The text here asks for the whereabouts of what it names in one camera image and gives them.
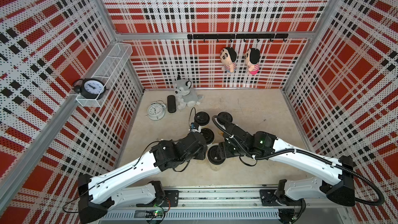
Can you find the black cup lid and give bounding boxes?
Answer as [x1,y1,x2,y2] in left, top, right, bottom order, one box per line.
[201,128,215,145]
[217,112,233,125]
[194,112,210,127]
[207,145,226,166]

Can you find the paper cup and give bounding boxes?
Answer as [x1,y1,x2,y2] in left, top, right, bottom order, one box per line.
[210,163,222,171]

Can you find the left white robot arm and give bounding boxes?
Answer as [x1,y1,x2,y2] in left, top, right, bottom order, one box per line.
[77,132,207,224]

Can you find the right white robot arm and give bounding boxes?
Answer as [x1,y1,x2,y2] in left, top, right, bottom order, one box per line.
[215,120,385,207]

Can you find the grey husky plush toy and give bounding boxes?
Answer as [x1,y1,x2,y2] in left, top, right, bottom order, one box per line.
[174,74,204,111]

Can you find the white alarm clock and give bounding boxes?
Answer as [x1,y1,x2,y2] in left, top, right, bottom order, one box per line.
[146,100,166,121]

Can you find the black glasses case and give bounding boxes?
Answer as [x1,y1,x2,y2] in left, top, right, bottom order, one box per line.
[167,95,177,114]

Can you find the hanging doll pink dress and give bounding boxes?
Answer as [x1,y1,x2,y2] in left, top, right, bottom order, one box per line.
[244,48,260,75]

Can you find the hanging doll blue shorts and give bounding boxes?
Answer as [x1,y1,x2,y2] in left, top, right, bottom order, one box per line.
[220,47,237,74]

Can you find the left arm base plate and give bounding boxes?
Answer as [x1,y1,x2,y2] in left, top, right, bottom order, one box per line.
[136,190,179,207]

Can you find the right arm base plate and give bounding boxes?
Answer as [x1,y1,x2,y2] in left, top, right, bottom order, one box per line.
[260,189,302,206]

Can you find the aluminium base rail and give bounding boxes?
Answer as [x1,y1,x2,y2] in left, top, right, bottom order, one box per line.
[97,185,354,224]

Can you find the black hook rail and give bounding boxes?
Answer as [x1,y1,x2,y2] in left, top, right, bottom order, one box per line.
[187,33,289,40]

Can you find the black wall clock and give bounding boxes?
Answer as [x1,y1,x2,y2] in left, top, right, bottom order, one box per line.
[73,78,107,100]

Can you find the white wire basket shelf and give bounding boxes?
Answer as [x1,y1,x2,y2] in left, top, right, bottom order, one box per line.
[76,43,132,107]

